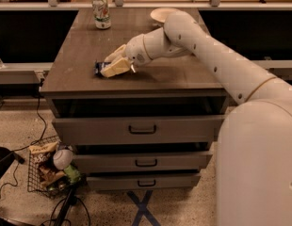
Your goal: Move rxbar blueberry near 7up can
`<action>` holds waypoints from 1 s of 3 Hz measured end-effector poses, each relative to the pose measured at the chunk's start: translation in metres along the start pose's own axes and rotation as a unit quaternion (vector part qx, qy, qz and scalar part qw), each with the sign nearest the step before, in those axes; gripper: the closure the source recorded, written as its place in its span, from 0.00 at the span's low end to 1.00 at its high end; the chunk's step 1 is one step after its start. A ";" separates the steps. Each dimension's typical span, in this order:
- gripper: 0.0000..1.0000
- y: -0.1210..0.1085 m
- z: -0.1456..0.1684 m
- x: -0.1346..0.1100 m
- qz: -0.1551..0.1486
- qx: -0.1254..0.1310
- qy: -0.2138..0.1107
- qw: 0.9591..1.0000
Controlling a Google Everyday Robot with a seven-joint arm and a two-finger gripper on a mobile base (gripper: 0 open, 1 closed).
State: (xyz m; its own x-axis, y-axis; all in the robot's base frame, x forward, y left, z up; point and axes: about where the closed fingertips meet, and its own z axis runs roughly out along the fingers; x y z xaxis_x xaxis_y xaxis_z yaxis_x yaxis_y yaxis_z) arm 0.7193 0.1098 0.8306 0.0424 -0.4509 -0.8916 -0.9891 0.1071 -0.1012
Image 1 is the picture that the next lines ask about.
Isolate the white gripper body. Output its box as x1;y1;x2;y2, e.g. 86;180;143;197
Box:
125;34;152;70

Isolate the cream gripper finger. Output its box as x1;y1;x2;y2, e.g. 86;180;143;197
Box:
100;57;132;78
105;44;126;62

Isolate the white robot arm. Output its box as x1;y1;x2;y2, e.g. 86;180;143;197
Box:
101;10;292;226

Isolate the white ceramic bowl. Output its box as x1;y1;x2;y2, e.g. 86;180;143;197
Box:
150;8;177;24

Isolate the grey drawer cabinet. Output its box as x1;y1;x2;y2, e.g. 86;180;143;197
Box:
41;8;229;180

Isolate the top grey drawer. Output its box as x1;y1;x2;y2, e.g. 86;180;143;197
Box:
53;115;224;145

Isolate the grey drawer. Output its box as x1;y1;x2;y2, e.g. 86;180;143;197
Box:
73;152;213;173
87;173;201;191
53;115;224;145

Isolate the white baseball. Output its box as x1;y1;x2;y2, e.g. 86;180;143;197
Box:
53;150;73;170

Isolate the bottom grey drawer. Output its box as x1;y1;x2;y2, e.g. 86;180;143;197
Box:
87;173;201;191

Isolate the middle grey drawer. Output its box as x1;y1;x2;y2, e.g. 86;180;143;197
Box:
73;152;213;173

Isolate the green snack package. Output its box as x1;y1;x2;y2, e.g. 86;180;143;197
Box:
63;165;81;184

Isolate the tan snack bag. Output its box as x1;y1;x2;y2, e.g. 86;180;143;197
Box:
29;141;58;165

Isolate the black tripod leg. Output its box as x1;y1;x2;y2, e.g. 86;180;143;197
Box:
40;187;91;226

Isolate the blue tape cross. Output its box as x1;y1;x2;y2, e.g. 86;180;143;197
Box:
127;190;161;226

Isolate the black wire basket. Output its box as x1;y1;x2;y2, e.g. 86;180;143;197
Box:
27;136;84;198

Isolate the black floor cable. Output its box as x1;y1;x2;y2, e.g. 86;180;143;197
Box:
0;78;49;203

